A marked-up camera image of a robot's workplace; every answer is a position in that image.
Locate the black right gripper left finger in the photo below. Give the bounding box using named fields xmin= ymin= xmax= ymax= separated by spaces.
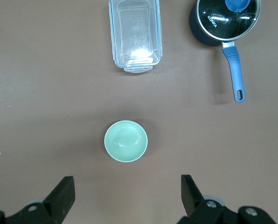
xmin=0 ymin=176 xmax=76 ymax=224

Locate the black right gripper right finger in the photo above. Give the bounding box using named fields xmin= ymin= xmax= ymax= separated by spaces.
xmin=177 ymin=174 xmax=277 ymax=224

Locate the green bowl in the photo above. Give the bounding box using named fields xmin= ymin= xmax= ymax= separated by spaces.
xmin=104 ymin=120 xmax=149 ymax=163

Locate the glass lid with blue knob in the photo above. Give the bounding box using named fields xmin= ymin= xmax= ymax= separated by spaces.
xmin=196 ymin=0 xmax=262 ymax=42

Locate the clear plastic lidded container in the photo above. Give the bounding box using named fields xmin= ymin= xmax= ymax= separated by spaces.
xmin=108 ymin=0 xmax=163 ymax=75

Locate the dark pot with blue handle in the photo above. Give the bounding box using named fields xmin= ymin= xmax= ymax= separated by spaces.
xmin=189 ymin=0 xmax=262 ymax=104

